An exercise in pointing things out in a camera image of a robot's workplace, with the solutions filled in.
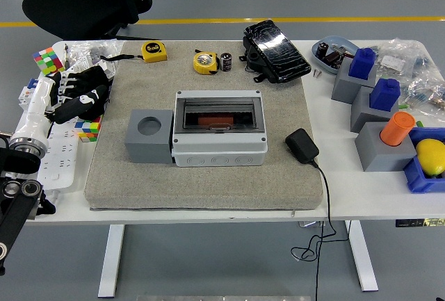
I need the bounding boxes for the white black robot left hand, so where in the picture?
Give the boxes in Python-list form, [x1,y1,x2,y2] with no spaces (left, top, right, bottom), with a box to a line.
[12,70,109,142]

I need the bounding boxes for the orange cylinder battery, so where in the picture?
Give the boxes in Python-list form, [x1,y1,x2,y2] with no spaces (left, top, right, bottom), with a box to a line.
[379,111,416,147]
[196,115,234,127]

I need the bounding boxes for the grey junction box with lid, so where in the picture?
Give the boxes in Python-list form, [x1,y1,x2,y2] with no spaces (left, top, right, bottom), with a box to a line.
[171,89,269,168]

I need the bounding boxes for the white blue circuit breaker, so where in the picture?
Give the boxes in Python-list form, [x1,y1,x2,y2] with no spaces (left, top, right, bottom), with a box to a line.
[17,77,40,111]

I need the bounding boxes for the colourful puzzle cube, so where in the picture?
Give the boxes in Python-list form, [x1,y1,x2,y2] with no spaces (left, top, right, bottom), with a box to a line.
[74,115,104,143]
[33,47,67,79]

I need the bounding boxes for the white power strip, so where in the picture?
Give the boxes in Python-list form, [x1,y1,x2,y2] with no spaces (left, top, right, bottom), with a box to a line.
[36,120,83,193]

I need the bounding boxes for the clear plastic bag with parts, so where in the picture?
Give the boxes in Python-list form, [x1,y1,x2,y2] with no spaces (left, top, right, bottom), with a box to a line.
[62,40,124,83]

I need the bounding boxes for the black office chair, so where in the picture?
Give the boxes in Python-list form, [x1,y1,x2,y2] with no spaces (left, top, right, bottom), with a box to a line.
[21,0,154,41]

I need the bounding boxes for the grey block with round hole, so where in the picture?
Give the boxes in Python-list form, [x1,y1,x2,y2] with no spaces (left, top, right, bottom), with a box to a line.
[124,108,175,165]

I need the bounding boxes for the white table leg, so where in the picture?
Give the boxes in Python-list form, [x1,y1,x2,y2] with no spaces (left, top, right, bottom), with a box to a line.
[97,224,125,298]
[343,220,379,293]

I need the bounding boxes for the yellow tape measure chrome face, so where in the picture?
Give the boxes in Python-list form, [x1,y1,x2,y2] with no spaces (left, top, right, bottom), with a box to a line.
[193,49,220,75]

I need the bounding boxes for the grey-brown mat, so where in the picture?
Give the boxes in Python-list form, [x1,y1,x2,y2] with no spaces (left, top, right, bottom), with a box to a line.
[84,40,324,211]

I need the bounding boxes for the black cylinder capacitor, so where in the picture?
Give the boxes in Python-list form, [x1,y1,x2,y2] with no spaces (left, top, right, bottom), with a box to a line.
[220,52,234,72]

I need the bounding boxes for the glossy black pouch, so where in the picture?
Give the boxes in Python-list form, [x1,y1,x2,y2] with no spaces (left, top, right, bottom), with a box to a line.
[238,19,313,85]

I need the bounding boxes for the black power adapter plug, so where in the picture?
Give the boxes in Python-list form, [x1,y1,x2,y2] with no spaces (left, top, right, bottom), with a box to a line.
[284,127,320,165]

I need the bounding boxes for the blue-grey oval tray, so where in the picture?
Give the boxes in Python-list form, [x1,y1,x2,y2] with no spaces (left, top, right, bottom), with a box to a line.
[311,35,359,74]

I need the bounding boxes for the grey block holder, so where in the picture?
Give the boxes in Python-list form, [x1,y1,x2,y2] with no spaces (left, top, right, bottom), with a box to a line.
[330,56,378,104]
[350,85,401,133]
[354,121,418,172]

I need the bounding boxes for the blue bottle-shaped block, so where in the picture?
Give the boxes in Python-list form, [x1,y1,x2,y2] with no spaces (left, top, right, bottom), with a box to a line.
[369,78,401,111]
[348,47,377,80]

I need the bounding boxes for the clear bags of components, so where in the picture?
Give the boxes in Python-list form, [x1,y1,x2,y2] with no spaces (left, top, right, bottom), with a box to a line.
[373,38,445,117]

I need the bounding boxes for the blue plastic bin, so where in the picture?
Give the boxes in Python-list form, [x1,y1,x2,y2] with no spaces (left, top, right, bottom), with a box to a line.
[403,127,445,194]

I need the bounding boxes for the yellow lemon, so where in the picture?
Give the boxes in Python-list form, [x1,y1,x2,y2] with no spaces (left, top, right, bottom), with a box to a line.
[416,138,445,178]

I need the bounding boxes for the black table control panel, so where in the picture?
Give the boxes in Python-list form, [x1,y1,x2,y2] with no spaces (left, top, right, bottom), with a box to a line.
[395,218,445,228]

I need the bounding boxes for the yellow tape measure with strap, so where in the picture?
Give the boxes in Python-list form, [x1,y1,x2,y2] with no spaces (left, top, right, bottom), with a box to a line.
[99,41,168,64]

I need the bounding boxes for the black adapter cord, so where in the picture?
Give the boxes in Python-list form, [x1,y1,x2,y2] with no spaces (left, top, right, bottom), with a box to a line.
[290,160,339,301]

